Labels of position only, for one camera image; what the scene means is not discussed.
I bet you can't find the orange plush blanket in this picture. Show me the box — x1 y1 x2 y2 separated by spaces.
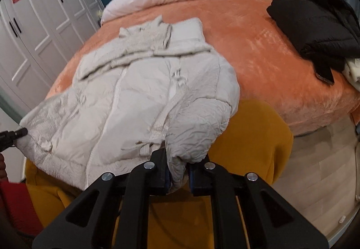
46 0 360 137

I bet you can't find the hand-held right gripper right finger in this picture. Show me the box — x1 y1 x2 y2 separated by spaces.
188 155 329 249

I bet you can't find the cream cloth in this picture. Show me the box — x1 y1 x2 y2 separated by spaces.
342 58 360 84

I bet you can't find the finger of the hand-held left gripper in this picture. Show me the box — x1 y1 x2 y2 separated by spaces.
0 127 29 152

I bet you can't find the black puffer jacket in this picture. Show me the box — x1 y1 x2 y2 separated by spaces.
266 0 360 72

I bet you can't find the white wardrobe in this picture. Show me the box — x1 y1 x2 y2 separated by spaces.
0 0 105 120

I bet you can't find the white puffer jacket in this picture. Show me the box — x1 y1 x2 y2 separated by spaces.
16 15 241 191

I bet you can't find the dark smartphone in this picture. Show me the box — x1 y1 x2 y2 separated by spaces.
315 71 335 86

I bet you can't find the person's red-sleeved left forearm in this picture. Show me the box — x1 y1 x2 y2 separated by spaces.
0 182 44 237

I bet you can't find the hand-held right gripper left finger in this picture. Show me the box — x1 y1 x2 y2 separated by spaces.
32 149 171 249

